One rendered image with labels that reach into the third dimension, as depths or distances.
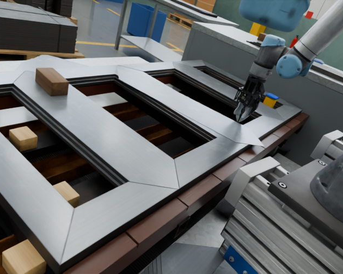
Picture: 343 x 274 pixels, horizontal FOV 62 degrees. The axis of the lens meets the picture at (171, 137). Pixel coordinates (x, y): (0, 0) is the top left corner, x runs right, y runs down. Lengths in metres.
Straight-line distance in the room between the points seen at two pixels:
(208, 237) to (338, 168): 0.46
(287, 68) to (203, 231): 0.56
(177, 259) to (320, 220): 0.37
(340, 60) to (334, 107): 8.40
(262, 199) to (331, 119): 1.27
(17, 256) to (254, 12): 0.53
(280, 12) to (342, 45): 9.89
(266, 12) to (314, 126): 1.54
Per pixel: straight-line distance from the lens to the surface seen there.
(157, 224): 0.67
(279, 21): 0.36
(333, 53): 10.29
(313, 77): 1.83
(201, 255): 0.80
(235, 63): 1.98
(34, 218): 0.61
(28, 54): 3.52
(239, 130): 1.17
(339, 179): 0.56
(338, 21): 0.99
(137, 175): 0.74
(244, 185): 0.64
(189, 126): 1.10
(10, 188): 0.67
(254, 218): 0.65
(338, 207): 0.56
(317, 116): 1.85
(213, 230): 0.93
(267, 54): 1.14
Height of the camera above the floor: 1.30
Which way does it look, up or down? 29 degrees down
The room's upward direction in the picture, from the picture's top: 19 degrees clockwise
